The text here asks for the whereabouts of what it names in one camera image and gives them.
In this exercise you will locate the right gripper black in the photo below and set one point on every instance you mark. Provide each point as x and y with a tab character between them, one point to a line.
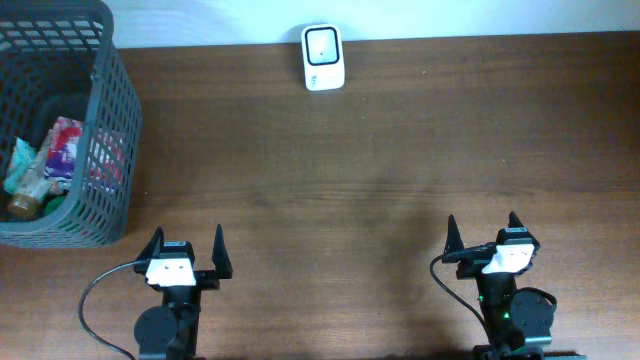
470	266

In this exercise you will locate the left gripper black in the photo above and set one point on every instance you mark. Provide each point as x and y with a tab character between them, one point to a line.
222	263

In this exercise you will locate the white Pantene tube gold cap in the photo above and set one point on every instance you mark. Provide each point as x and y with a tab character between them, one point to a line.
28	198

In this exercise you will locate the red purple tissue pack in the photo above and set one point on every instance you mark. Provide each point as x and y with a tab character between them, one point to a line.
65	147

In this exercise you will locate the green round lid jar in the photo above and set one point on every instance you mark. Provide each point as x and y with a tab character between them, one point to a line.
52	205

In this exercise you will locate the small teal tissue pack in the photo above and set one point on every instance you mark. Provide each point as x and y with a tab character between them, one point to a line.
22	156

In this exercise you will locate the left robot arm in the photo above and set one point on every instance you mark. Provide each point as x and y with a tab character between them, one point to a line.
170	330

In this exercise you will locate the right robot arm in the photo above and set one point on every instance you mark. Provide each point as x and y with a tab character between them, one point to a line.
517	321

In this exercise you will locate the white barcode scanner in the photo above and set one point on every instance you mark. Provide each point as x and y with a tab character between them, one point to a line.
323	57

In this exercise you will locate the dark grey plastic basket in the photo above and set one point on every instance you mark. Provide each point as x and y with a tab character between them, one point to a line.
58	59

